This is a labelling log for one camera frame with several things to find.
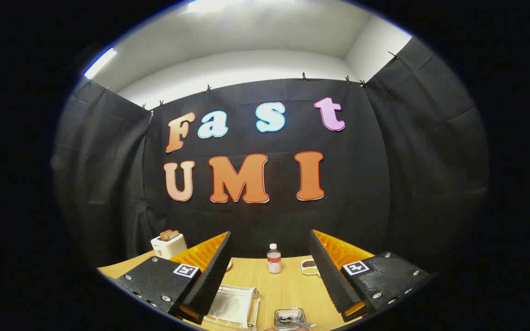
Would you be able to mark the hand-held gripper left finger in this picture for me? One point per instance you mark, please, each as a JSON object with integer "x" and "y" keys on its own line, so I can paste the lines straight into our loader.
{"x": 210, "y": 276}

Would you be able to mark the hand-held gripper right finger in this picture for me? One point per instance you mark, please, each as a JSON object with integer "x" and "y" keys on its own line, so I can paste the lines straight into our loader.
{"x": 331, "y": 276}

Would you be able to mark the beige round plate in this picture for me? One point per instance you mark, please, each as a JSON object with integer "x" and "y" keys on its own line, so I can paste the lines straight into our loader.
{"x": 229, "y": 265}

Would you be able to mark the white divided dish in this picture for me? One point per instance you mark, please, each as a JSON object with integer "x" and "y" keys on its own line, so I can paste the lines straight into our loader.
{"x": 308, "y": 267}

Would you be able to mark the pile of yellow soybeans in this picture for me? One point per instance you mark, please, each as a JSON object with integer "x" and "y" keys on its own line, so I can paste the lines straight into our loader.
{"x": 310, "y": 271}

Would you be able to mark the pile of dark red beans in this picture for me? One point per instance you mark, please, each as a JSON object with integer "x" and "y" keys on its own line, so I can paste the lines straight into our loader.
{"x": 308, "y": 264}

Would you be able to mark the white plastic drain tray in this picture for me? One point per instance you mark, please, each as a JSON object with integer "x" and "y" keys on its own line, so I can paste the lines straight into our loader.
{"x": 230, "y": 305}

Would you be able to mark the white toaster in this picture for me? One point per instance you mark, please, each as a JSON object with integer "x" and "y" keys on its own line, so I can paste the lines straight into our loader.
{"x": 168, "y": 248}

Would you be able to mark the brown toast slice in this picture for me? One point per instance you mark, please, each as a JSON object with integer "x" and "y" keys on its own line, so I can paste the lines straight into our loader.
{"x": 174, "y": 234}
{"x": 165, "y": 235}

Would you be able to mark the blue checkered cloth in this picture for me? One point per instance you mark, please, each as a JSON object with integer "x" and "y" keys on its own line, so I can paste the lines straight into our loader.
{"x": 305, "y": 324}

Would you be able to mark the clear water bottle red label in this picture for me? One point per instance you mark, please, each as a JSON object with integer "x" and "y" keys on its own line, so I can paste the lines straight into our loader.
{"x": 273, "y": 262}

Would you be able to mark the black backdrop cloth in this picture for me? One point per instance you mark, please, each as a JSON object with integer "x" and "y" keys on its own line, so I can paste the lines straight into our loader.
{"x": 361, "y": 184}

